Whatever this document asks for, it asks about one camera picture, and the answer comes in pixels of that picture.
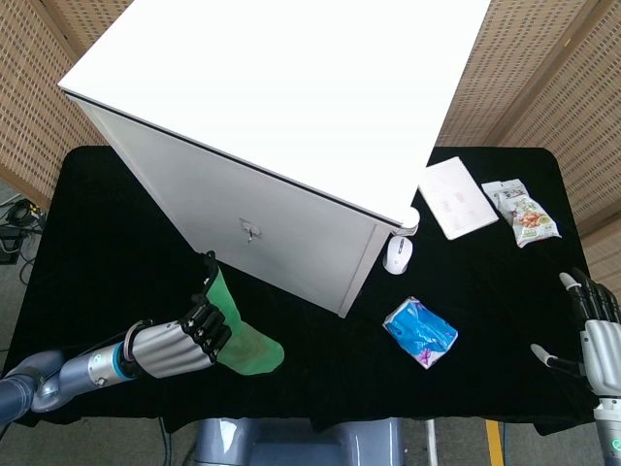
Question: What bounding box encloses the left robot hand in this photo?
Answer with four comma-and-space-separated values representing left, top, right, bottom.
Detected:
126, 290, 233, 379

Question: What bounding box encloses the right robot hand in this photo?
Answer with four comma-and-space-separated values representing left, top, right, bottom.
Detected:
530, 267, 621, 402

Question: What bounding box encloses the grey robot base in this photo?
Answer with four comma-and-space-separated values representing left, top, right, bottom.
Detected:
193, 416, 404, 466

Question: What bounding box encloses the black tablecloth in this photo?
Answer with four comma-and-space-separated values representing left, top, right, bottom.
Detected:
9, 145, 601, 436

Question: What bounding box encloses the snack bag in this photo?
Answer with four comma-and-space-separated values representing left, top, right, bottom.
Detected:
480, 179, 563, 249

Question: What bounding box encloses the blue tissue pack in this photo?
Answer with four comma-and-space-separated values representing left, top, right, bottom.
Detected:
382, 295, 460, 371

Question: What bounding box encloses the white booklet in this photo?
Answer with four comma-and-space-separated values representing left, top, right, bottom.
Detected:
417, 155, 500, 241

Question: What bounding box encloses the white computer mouse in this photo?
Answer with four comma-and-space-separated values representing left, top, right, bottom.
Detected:
381, 236, 414, 276

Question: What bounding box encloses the white cabinet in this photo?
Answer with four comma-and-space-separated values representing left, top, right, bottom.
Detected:
56, 0, 494, 319

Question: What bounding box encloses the woven rattan folding screen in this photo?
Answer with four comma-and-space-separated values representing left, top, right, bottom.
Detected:
0, 0, 147, 210
434, 0, 621, 239

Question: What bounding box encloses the thin black cable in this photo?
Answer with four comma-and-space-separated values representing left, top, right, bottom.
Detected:
158, 416, 175, 466

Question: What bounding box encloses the black cable bundle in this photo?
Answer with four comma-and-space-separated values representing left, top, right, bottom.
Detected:
0, 196, 48, 266

